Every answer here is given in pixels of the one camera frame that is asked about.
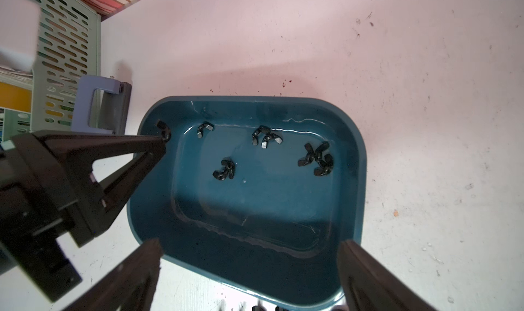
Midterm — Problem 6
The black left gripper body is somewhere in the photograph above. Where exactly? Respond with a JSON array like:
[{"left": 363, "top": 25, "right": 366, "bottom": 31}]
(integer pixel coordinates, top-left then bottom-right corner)
[{"left": 1, "top": 149, "right": 82, "bottom": 302}]

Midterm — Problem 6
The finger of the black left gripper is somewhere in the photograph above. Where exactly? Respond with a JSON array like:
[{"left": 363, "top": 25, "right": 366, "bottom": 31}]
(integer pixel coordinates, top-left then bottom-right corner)
[{"left": 10, "top": 131, "right": 166, "bottom": 247}]

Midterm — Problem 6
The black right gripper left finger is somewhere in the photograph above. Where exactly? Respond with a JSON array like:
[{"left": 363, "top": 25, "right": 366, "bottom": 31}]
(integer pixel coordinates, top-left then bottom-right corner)
[{"left": 66, "top": 239, "right": 163, "bottom": 310}]

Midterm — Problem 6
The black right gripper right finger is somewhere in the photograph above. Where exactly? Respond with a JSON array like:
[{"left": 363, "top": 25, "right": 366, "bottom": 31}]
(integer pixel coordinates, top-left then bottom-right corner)
[{"left": 337, "top": 240, "right": 435, "bottom": 310}]

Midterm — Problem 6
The dark teal storage box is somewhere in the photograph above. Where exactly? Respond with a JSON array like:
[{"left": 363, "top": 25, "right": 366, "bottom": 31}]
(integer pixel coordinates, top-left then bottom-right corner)
[{"left": 127, "top": 96, "right": 367, "bottom": 310}]

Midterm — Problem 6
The wing nut in box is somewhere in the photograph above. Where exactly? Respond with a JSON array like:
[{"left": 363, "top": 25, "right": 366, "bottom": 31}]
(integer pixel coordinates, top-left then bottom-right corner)
[
  {"left": 251, "top": 125, "right": 271, "bottom": 146},
  {"left": 197, "top": 122, "right": 214, "bottom": 139},
  {"left": 261, "top": 133, "right": 283, "bottom": 149},
  {"left": 314, "top": 154, "right": 334, "bottom": 177},
  {"left": 212, "top": 158, "right": 236, "bottom": 181},
  {"left": 297, "top": 141, "right": 330, "bottom": 166}
]

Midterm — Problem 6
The green plastic file organizer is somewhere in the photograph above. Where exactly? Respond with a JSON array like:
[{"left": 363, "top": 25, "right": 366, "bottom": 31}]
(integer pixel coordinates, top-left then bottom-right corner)
[{"left": 1, "top": 0, "right": 101, "bottom": 140}]

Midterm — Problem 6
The grey blue hole punch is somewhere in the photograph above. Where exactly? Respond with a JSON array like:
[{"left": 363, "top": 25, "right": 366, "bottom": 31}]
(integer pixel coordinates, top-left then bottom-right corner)
[{"left": 71, "top": 75, "right": 132, "bottom": 135}]

